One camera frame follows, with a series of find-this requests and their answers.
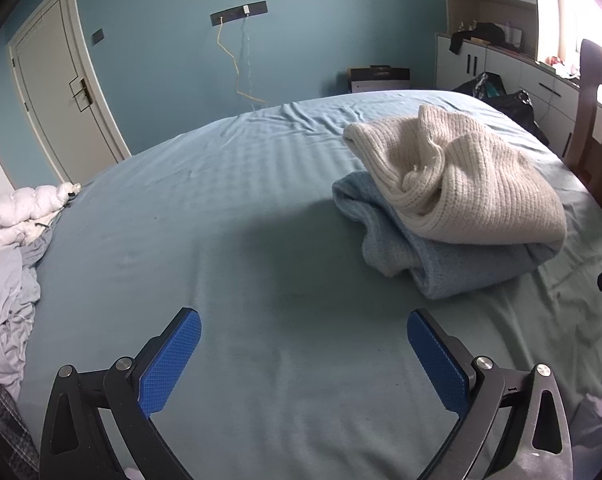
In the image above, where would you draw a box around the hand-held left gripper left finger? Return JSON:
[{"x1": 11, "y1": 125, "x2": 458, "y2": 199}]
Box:
[{"x1": 40, "y1": 307, "x2": 202, "y2": 480}]

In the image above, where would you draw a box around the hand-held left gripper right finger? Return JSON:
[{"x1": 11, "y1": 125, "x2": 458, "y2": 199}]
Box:
[{"x1": 407, "y1": 308, "x2": 574, "y2": 480}]

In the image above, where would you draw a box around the cream and blue knit sweater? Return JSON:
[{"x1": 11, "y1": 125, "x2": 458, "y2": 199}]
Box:
[{"x1": 331, "y1": 104, "x2": 568, "y2": 301}]

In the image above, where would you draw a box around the light blue bed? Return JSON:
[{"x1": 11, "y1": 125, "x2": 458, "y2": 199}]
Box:
[{"x1": 18, "y1": 89, "x2": 602, "y2": 480}]

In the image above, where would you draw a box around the pale lilac cloth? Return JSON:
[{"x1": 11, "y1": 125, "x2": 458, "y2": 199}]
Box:
[{"x1": 571, "y1": 390, "x2": 602, "y2": 480}]

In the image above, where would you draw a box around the pale blue crumpled cloth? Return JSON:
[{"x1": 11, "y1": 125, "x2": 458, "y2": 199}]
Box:
[{"x1": 0, "y1": 232, "x2": 56, "y2": 401}]

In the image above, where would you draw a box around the brown wooden chair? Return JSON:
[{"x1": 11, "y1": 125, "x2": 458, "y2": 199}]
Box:
[{"x1": 566, "y1": 37, "x2": 602, "y2": 211}]

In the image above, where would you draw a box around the dark plaid cloth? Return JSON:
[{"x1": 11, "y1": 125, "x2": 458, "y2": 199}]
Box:
[{"x1": 0, "y1": 367, "x2": 39, "y2": 480}]

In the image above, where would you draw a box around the white puffy duvet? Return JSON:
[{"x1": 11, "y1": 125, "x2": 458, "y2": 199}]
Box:
[{"x1": 0, "y1": 183, "x2": 82, "y2": 263}]

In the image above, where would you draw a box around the shiny black plastic bag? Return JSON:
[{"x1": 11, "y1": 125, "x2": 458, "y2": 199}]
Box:
[{"x1": 453, "y1": 72, "x2": 509, "y2": 100}]

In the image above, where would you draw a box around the black clothing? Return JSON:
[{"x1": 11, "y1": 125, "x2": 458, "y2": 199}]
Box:
[{"x1": 448, "y1": 22, "x2": 506, "y2": 53}]

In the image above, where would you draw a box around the black and white cardboard box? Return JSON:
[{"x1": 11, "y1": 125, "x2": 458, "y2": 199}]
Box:
[{"x1": 345, "y1": 65, "x2": 410, "y2": 95}]

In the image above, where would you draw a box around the pale grey door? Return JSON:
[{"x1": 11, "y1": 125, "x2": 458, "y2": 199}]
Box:
[{"x1": 8, "y1": 0, "x2": 132, "y2": 186}]

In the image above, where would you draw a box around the white cabinet with black handles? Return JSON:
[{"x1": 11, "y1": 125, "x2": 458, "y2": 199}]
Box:
[{"x1": 435, "y1": 30, "x2": 582, "y2": 161}]

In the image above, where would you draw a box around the yellow cable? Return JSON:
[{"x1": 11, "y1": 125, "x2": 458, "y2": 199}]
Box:
[{"x1": 216, "y1": 17, "x2": 266, "y2": 106}]

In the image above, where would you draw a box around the thin grey cable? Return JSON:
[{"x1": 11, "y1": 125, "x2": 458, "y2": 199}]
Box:
[{"x1": 241, "y1": 14, "x2": 256, "y2": 111}]

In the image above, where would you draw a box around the black wall outlet panel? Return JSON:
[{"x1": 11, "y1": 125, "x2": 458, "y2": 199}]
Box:
[{"x1": 210, "y1": 1, "x2": 269, "y2": 26}]

